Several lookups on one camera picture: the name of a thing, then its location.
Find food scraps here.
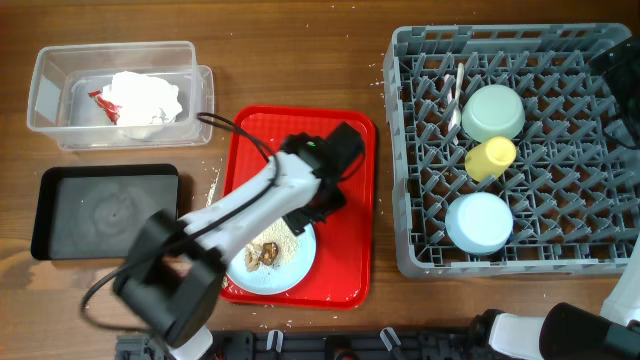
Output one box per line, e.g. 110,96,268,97
244,219,299,272

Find white napkin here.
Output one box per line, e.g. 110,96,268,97
100,71,183,126

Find yellow cup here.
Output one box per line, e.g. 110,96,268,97
465,136,517,182

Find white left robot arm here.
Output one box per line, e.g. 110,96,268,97
79,112,365,359

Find red snack wrapper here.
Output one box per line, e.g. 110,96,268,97
88,90,120,125

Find light blue plate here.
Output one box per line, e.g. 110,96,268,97
227,225,316,295

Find clear plastic waste bin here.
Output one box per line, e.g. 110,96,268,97
27,41,215,151

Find grey dishwasher rack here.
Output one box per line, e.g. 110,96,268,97
383,23,639,278

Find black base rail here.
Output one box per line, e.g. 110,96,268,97
114,325,561,360

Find white plastic spoon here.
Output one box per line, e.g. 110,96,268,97
448,63,465,130

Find black waste tray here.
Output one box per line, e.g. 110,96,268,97
31,164,180,261

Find red plastic tray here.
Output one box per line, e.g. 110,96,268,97
221,105,376,310

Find light blue bowl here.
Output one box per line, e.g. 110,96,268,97
445,192,514,255

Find white plastic fork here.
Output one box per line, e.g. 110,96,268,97
443,74,457,105

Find green bowl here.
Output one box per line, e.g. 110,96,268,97
461,85,525,143

